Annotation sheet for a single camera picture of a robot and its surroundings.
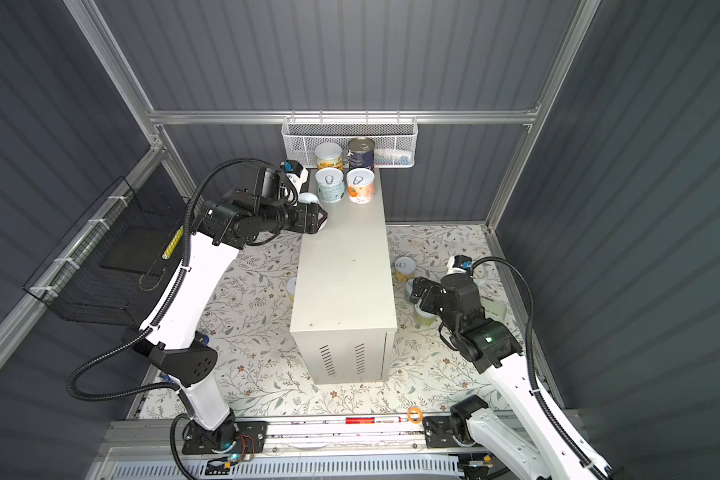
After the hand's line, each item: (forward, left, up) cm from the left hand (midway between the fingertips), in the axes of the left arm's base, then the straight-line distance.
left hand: (314, 211), depth 70 cm
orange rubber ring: (-37, -22, -38) cm, 57 cm away
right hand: (-14, -28, -14) cm, 35 cm away
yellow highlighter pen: (+1, +39, -11) cm, 40 cm away
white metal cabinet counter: (-27, -6, -5) cm, 28 cm away
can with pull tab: (-15, -22, -13) cm, 29 cm away
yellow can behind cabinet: (+1, +12, -34) cm, 36 cm away
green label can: (-11, -30, -35) cm, 48 cm away
